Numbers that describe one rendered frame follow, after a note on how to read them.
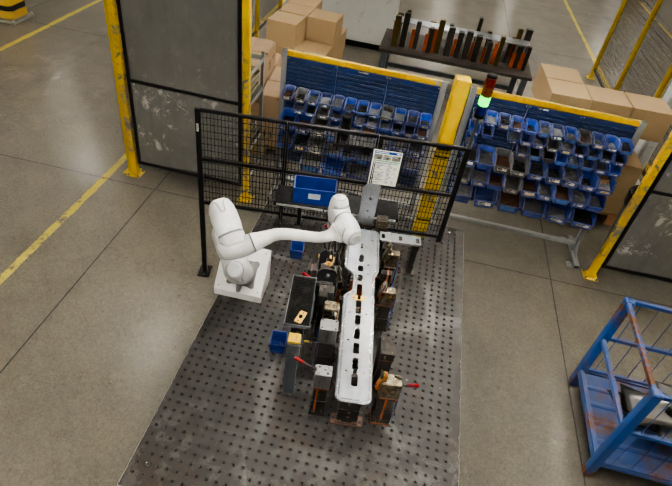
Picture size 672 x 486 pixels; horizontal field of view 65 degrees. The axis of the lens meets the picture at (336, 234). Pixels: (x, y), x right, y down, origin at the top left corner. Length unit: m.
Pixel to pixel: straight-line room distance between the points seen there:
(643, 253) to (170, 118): 4.59
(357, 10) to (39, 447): 7.71
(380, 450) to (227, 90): 3.31
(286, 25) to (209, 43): 2.35
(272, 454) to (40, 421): 1.72
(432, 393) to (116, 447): 1.99
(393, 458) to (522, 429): 1.47
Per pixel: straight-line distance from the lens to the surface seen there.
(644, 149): 7.33
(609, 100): 5.90
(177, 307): 4.45
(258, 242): 2.68
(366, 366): 2.89
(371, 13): 9.43
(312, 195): 3.74
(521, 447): 4.15
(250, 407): 3.05
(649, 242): 5.59
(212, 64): 4.91
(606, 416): 4.40
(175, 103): 5.25
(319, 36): 7.40
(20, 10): 10.06
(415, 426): 3.12
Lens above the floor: 3.29
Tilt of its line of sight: 40 degrees down
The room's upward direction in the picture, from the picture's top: 9 degrees clockwise
